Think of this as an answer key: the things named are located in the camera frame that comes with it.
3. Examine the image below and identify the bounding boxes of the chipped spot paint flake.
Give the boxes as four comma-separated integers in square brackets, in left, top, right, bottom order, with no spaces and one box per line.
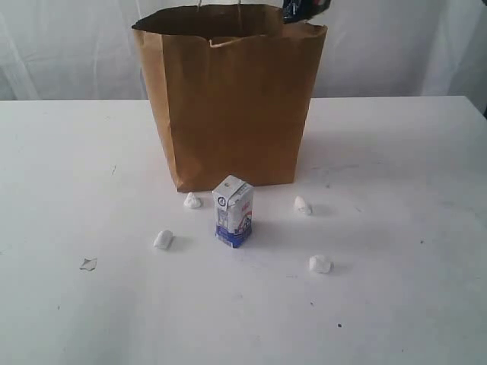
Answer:
[79,258,97,271]

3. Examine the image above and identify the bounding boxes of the spaghetti pack black ends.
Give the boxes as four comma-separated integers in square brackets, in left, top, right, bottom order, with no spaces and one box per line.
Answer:
[282,0,332,24]

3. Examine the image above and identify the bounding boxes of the small blue white milk carton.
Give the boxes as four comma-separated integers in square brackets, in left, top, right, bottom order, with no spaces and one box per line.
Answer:
[212,175,253,249]

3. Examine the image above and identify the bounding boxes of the brown paper bag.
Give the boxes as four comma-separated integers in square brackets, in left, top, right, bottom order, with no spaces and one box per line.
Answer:
[132,3,327,192]

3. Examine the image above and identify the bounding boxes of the white foam peanut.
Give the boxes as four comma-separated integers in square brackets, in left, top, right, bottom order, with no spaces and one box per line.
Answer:
[153,230,173,250]
[183,192,202,209]
[308,255,333,274]
[294,195,313,216]

